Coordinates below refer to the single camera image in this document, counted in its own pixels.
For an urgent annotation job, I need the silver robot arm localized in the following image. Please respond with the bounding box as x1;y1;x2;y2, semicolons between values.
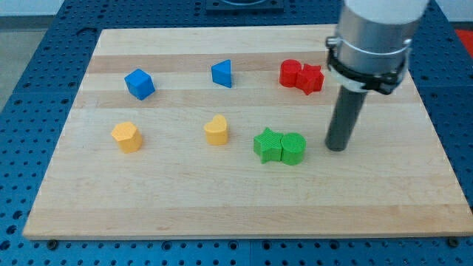
336;0;429;74

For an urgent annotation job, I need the yellow heart block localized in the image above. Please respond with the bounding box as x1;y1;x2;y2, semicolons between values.
203;115;228;146

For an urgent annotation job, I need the wooden board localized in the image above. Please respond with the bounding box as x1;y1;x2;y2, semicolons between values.
23;25;472;240

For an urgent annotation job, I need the green star block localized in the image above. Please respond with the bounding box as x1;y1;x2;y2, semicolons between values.
253;127;283;164

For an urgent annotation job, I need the green cylinder block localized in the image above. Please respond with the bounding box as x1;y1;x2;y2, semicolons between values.
281;132;307;166

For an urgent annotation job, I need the blue triangle block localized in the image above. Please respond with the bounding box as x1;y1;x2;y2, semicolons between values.
211;60;232;88

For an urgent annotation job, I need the red cylinder block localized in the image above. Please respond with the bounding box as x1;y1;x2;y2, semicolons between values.
279;59;302;87

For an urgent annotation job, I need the red star block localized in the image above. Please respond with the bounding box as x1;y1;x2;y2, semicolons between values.
295;64;324;95

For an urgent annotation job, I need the yellow hexagon block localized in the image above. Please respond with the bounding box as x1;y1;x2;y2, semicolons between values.
111;121;143;154

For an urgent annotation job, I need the blue cube block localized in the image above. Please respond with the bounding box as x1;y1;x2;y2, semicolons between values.
124;69;155;100

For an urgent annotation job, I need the dark cylindrical pointer rod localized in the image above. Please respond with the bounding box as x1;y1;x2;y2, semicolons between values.
325;86;367;151

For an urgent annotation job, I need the black clamp ring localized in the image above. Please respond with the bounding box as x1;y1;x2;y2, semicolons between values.
325;35;412;95

